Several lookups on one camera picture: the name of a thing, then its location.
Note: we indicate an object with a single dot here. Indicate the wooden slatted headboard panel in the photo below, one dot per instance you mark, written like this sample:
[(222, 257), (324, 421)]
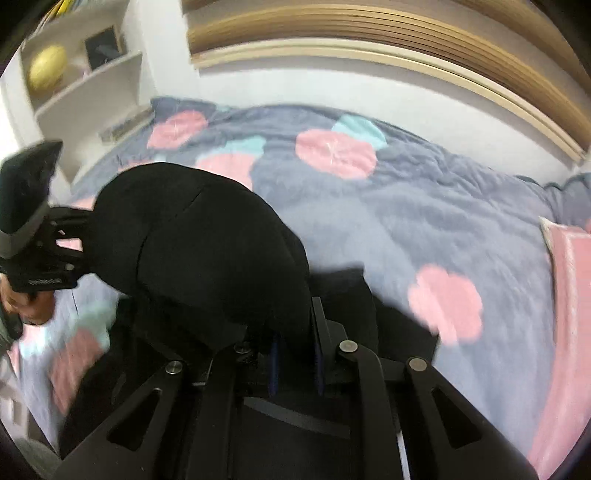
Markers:
[(516, 54)]

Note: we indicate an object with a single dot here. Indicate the pink pillow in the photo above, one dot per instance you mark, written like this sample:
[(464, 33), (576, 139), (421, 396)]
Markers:
[(567, 410)]

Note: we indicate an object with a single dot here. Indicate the grey floral bed quilt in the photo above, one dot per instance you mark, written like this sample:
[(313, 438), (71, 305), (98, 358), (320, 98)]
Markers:
[(456, 246)]

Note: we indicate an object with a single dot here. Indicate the person's left hand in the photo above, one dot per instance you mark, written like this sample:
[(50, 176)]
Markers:
[(34, 308)]

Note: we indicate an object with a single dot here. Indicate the yellow ball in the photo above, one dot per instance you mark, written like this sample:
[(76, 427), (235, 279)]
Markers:
[(47, 68)]

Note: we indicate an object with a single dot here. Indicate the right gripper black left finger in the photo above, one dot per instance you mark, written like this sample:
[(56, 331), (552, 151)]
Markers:
[(183, 423)]

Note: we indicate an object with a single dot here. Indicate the black framed picture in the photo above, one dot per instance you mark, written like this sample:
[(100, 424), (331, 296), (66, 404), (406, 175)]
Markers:
[(102, 48)]

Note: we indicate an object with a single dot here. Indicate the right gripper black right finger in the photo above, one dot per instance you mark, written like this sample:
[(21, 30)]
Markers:
[(406, 420)]

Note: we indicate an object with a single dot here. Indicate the white shelf unit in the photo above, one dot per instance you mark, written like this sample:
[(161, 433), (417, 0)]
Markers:
[(83, 109)]

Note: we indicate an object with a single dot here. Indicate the black jacket with white piping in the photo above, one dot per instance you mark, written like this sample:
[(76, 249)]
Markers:
[(207, 268)]

